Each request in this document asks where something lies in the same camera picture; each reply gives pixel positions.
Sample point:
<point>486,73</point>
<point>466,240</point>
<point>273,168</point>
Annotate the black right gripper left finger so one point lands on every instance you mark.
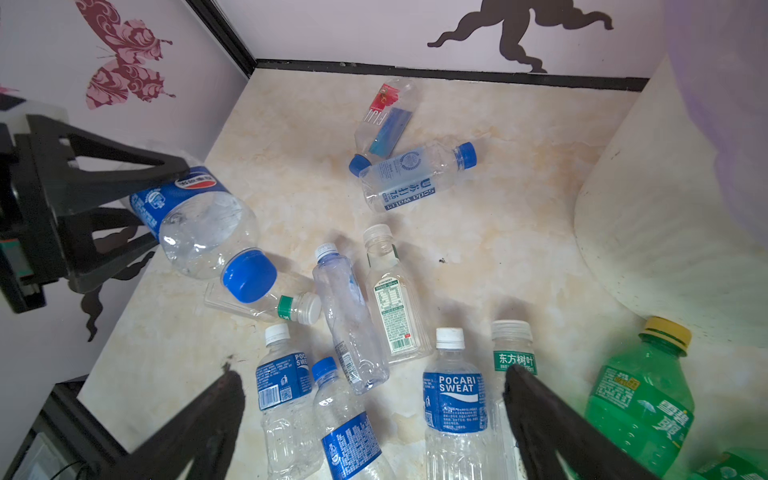
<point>199,441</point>

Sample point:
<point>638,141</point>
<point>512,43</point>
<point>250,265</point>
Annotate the pink plastic bin liner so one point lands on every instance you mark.
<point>718,54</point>

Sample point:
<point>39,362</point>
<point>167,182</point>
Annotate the white ribbed waste bin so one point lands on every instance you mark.
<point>651,225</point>

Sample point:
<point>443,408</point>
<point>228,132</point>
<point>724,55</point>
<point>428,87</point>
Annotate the Pepsi label water bottle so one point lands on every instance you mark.
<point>205,231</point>

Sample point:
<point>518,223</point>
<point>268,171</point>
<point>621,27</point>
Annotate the Pocari Sweat bottle blue label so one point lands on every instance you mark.
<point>454,397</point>

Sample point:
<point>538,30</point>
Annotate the green soda bottle left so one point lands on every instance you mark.
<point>641,400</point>

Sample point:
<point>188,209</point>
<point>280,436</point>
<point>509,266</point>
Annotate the red blue label bottle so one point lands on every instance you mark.
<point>385,121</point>

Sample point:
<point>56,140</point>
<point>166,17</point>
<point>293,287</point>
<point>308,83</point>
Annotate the blue cap pale label bottle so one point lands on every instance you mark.
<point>415,174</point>

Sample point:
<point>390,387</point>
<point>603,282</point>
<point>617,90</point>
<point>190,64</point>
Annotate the clear slim bottle white cap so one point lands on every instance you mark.
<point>355,338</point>

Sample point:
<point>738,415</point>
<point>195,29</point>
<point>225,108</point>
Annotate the white cap blue label bottle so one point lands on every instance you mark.
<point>284,387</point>

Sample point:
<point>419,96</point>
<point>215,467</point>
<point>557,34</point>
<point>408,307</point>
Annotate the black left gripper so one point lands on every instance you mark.
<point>48,166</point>

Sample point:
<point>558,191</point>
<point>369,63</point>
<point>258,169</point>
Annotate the green soda bottle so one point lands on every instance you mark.
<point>735,464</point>
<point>641,400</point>

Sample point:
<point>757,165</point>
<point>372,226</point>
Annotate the green soda bottle right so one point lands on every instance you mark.
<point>735,464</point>

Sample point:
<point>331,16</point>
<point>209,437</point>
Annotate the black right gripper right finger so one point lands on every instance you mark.
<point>554,439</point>

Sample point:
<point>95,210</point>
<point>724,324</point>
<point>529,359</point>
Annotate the clear bottle white green label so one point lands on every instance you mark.
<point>394,299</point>

